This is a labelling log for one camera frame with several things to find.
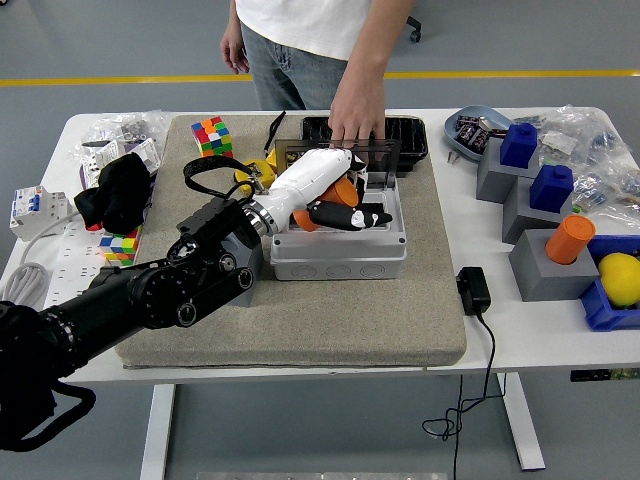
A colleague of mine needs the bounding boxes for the grey-brown mat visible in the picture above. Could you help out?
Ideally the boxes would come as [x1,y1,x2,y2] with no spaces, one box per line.
[114,113,469,371]

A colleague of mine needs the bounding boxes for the white power strip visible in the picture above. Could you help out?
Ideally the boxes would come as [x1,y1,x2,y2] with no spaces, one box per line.
[42,219,139,311]

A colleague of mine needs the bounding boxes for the smoky clear box lid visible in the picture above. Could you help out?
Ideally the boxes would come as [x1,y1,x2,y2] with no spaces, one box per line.
[273,138,404,189]

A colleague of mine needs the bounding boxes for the person's left hand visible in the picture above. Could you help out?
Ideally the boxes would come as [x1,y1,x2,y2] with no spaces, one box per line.
[327,94,387,151]

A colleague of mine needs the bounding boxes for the clear bag of small parts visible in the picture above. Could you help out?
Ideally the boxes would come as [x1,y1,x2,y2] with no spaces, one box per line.
[569,162,640,217]
[513,103,632,174]

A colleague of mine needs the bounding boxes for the white switch in package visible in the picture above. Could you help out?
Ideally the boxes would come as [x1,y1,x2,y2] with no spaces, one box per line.
[79,138,164,189]

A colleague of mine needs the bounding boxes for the blue block with knob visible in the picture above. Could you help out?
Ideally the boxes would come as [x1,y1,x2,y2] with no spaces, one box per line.
[500,122,540,169]
[528,164,575,214]

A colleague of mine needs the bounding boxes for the yellow tape measure black strap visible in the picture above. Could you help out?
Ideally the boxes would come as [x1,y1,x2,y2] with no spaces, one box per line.
[232,158,279,197]
[263,110,289,174]

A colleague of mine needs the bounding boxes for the black cloth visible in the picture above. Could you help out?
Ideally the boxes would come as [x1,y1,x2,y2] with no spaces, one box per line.
[73,152,154,236]

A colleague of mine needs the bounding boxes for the black plastic tray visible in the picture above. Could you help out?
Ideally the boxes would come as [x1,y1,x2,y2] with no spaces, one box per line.
[299,116,429,176]

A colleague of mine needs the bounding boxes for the person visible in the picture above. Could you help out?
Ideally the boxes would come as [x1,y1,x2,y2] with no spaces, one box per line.
[219,0,416,151]

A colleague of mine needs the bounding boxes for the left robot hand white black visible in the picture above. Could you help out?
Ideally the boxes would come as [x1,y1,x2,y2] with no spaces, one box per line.
[257,147,395,236]

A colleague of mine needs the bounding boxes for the blue-grey bowl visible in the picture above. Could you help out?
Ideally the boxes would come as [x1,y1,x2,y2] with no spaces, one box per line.
[443,104,514,164]

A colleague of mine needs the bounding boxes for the yellow lemon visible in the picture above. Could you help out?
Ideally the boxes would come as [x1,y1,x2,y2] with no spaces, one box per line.
[598,252,640,309]

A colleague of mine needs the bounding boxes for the grey plastic junction box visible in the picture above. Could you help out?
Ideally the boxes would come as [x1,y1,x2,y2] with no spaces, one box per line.
[269,187,407,282]

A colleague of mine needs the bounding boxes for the grey cube holder round hole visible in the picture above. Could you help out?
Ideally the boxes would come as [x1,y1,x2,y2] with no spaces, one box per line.
[219,232,265,307]

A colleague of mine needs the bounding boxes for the white circuit breaker blue switches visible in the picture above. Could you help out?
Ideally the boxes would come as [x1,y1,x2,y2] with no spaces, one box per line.
[8,184,74,244]

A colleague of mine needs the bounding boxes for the clear bag of screws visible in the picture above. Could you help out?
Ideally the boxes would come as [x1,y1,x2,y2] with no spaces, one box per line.
[74,110,174,161]

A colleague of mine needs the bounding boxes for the blue plastic bin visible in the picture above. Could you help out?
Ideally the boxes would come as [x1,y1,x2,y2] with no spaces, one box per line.
[579,234,640,333]

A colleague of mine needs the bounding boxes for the orange cylinder battery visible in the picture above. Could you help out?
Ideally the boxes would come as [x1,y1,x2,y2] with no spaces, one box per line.
[292,178,361,234]
[544,214,597,266]

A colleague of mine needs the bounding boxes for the black adapter cord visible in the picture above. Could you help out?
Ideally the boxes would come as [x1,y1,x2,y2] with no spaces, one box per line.
[422,309,509,480]

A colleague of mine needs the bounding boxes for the person's right hand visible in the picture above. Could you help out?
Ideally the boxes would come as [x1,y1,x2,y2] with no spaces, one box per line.
[219,24,251,75]

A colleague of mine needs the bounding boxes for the white table leg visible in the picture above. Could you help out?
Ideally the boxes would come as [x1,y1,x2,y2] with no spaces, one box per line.
[496,372,546,471]
[139,383,176,480]

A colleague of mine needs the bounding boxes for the colourful puzzle cube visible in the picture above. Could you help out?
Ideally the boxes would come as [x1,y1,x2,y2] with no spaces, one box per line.
[190,116,235,165]
[98,224,144,268]

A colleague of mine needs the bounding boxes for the black table control panel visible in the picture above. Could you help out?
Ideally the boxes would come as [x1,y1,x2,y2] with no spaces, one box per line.
[569,368,640,384]

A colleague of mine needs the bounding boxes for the black power adapter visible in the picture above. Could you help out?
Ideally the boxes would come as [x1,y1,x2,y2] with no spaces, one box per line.
[455,266,493,317]

